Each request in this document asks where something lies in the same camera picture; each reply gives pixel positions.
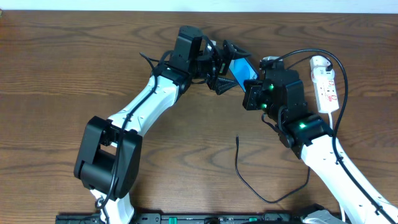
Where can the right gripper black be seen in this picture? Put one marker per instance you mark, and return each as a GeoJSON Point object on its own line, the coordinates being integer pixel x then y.
{"type": "Point", "coordinates": [253, 94]}

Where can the blue Galaxy smartphone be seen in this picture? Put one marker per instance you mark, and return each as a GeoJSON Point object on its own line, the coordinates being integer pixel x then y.
{"type": "Point", "coordinates": [242, 69]}

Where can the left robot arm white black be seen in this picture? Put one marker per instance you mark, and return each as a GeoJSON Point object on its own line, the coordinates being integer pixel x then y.
{"type": "Point", "coordinates": [108, 159]}

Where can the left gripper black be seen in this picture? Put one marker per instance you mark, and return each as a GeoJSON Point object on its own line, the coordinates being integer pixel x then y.
{"type": "Point", "coordinates": [218, 66]}

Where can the white power strip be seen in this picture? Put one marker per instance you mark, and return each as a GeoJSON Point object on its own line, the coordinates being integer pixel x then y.
{"type": "Point", "coordinates": [325, 90]}

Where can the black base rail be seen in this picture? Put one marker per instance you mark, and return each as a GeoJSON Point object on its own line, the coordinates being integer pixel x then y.
{"type": "Point", "coordinates": [145, 216]}

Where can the white charger plug adapter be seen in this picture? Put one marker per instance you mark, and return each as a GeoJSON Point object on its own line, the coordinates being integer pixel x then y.
{"type": "Point", "coordinates": [319, 61]}

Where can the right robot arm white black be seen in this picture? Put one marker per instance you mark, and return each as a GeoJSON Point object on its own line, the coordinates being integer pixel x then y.
{"type": "Point", "coordinates": [281, 96]}

